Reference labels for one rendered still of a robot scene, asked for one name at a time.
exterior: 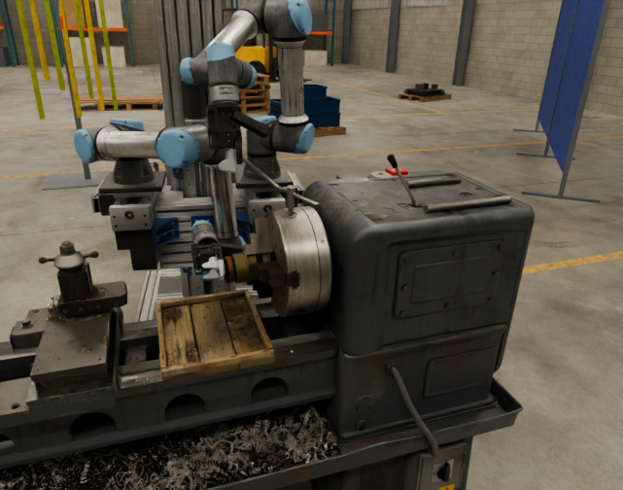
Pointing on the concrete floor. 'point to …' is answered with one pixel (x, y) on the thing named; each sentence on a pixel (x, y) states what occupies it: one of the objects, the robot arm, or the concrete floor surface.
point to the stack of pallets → (256, 95)
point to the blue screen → (569, 83)
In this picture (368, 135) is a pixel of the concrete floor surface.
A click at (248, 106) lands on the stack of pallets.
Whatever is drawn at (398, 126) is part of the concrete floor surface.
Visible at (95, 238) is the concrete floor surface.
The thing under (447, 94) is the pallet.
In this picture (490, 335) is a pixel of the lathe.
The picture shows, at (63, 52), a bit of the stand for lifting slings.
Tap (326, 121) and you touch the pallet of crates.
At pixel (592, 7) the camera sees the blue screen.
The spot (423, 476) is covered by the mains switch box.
